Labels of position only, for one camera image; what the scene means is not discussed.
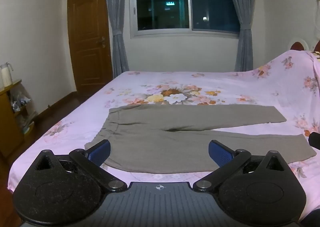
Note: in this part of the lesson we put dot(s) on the grey curtain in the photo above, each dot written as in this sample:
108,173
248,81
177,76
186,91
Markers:
117,16
243,16

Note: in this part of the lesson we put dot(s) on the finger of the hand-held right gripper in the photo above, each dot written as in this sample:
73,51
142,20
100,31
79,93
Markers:
315,140

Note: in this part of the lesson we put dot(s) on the white thermos jug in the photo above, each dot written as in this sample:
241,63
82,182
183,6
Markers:
6,74

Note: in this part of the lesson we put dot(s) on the wooden headboard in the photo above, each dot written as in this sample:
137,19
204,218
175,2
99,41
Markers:
297,46

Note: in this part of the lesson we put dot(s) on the yellow patterned pillow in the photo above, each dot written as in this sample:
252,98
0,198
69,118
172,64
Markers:
316,54

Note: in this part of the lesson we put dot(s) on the wooden door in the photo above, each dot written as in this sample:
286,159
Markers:
87,41

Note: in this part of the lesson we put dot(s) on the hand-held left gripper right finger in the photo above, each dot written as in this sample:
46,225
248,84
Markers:
220,153

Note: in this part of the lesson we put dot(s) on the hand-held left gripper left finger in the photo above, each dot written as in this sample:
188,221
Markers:
100,151

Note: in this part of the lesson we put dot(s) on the wooden side cabinet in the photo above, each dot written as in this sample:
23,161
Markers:
7,119

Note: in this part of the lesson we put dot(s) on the grey pants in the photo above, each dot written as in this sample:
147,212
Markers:
175,141

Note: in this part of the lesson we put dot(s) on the bed with pink floral sheet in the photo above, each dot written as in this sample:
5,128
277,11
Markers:
212,84

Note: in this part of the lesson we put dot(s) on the sliding glass window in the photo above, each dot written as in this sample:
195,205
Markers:
185,4

